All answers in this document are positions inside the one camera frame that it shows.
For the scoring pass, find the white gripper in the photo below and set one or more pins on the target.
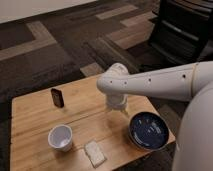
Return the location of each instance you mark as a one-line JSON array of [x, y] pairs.
[[117, 102]]

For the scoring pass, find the dark blue ceramic bowl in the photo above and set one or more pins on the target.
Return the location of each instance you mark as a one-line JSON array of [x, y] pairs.
[[148, 130]]

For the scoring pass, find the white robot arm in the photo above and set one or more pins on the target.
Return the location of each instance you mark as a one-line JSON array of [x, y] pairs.
[[192, 83]]

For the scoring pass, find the white sponge block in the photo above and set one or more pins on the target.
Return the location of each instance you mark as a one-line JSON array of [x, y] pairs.
[[94, 153]]

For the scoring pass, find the white cup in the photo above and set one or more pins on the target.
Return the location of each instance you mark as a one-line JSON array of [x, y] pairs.
[[60, 138]]

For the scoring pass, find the black cabinet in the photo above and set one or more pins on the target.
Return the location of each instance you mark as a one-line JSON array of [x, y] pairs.
[[183, 32]]

